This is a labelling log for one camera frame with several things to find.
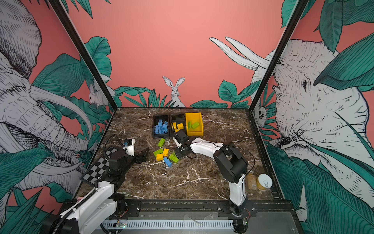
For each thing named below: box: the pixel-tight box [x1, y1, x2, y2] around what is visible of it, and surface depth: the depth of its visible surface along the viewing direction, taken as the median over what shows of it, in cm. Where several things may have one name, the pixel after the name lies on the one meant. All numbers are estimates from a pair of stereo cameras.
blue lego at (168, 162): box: [163, 156, 173, 168], surface depth 91 cm
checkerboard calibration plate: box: [79, 146, 119, 186], surface depth 85 cm
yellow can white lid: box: [256, 173, 274, 191], surface depth 80 cm
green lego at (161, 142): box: [157, 137, 166, 148], surface depth 102 cm
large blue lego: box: [159, 125, 166, 135], surface depth 106 cm
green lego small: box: [153, 148, 164, 157], surface depth 95 cm
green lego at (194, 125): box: [190, 121, 200, 129], surface depth 109 cm
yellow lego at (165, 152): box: [162, 148, 169, 157], surface depth 95 cm
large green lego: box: [168, 151, 180, 164], surface depth 92 cm
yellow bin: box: [185, 112, 205, 137], surface depth 109 cm
